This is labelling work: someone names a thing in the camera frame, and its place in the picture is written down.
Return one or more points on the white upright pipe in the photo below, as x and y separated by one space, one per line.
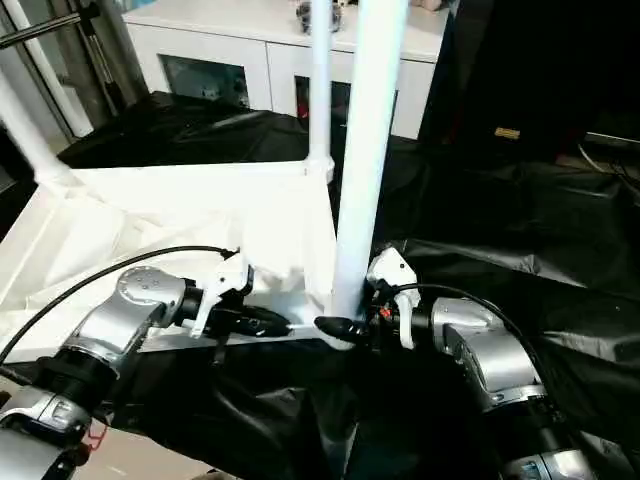
47 65

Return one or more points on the long black bar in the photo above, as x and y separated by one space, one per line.
612 139

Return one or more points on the grey curtain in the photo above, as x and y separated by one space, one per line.
115 60

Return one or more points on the white cabinet with glass doors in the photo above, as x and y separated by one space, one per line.
225 35

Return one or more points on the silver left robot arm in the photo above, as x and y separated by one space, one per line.
125 310

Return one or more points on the grey metal rod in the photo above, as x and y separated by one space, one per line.
40 27

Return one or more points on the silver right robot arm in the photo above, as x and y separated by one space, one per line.
490 360

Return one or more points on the black backdrop cloth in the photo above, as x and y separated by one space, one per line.
540 60

